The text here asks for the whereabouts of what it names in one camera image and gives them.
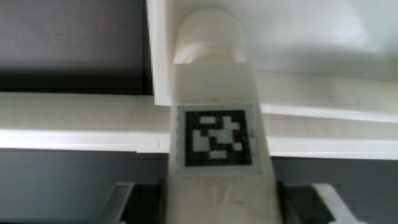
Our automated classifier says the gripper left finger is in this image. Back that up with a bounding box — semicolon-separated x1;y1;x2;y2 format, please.
98;182;165;224

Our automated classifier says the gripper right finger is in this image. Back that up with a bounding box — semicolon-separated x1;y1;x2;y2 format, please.
277;182;363;224

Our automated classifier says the white table leg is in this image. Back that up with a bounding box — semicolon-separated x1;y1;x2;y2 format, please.
165;8;283;224

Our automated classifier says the white square tabletop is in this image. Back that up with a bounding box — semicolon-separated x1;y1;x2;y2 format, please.
146;0;398;123

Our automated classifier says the white obstacle fence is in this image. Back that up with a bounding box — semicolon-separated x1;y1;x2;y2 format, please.
0;93;398;160

